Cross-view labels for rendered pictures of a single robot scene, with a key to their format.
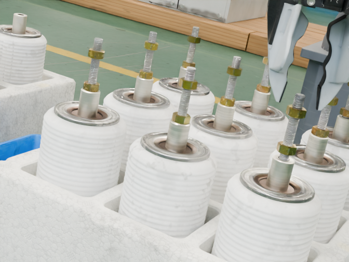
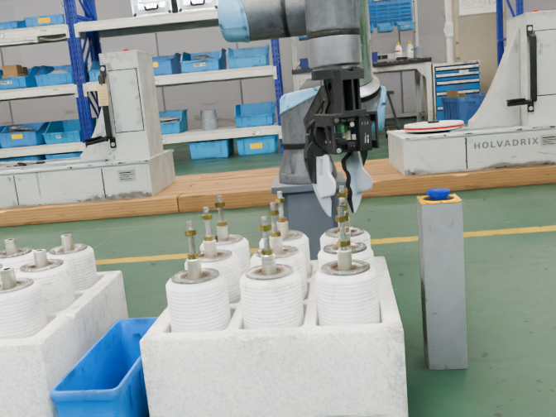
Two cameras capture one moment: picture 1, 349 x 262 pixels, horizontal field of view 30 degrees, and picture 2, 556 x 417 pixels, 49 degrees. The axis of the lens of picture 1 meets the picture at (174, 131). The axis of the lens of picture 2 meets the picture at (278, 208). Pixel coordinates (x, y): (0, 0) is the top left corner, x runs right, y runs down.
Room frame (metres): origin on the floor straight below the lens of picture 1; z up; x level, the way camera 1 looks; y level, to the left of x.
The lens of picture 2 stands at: (-0.21, 0.27, 0.52)
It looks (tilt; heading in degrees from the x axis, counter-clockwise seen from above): 11 degrees down; 341
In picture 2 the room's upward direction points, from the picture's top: 5 degrees counter-clockwise
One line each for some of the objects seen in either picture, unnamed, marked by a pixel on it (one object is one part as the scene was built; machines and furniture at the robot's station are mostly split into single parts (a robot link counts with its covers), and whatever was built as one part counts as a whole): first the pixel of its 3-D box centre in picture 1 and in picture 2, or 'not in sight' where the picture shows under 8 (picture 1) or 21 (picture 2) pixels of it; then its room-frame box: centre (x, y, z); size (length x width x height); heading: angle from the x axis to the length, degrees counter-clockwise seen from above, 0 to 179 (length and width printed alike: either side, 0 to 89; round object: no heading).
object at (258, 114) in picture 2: not in sight; (256, 114); (5.38, -1.53, 0.36); 0.50 x 0.38 x 0.21; 158
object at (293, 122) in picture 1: (291, 131); (342, 231); (0.60, -0.11, 0.31); 0.01 x 0.01 x 0.08
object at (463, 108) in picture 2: not in sight; (472, 116); (4.31, -3.19, 0.19); 0.50 x 0.41 x 0.37; 162
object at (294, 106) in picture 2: not in sight; (305, 114); (1.23, -0.32, 0.47); 0.13 x 0.12 x 0.14; 61
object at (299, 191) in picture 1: (277, 185); (345, 268); (0.60, -0.11, 0.25); 0.08 x 0.08 x 0.01
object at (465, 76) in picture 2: not in sight; (451, 97); (5.26, -3.66, 0.35); 0.59 x 0.47 x 0.69; 157
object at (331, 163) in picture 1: (312, 158); (344, 248); (0.71, -0.16, 0.25); 0.08 x 0.08 x 0.01
